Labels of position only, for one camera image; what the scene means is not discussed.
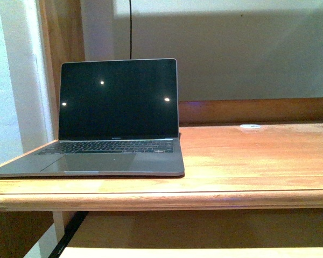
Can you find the white round cable grommet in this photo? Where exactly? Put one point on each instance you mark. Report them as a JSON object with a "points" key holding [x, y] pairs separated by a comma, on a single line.
{"points": [[250, 126]]}

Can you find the wooden desk back rail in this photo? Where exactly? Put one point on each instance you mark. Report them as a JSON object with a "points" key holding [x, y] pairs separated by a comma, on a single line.
{"points": [[250, 111]]}

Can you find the wooden vertical post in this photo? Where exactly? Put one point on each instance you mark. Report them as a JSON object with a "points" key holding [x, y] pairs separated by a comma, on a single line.
{"points": [[61, 27]]}

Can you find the black drawer slide rail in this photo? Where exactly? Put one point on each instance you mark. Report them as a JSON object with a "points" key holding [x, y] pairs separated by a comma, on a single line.
{"points": [[69, 231]]}

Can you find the light wood keyboard tray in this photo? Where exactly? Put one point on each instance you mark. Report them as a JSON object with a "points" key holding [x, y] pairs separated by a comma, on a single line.
{"points": [[230, 252]]}

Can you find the grey open laptop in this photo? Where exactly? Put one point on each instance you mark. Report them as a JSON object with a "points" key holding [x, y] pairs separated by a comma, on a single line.
{"points": [[116, 118]]}

